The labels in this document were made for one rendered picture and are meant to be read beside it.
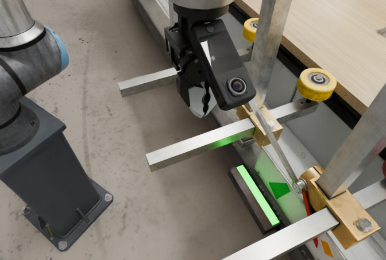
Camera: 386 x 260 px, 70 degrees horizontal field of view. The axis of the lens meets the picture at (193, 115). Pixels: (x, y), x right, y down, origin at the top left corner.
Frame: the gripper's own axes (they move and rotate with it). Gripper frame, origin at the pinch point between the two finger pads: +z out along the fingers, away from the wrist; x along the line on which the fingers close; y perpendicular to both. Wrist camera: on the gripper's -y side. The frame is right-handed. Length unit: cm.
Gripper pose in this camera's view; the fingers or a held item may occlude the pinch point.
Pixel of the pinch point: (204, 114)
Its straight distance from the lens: 48.0
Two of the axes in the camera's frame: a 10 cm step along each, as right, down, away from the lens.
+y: -4.3, -6.8, 6.0
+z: 0.0, 6.6, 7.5
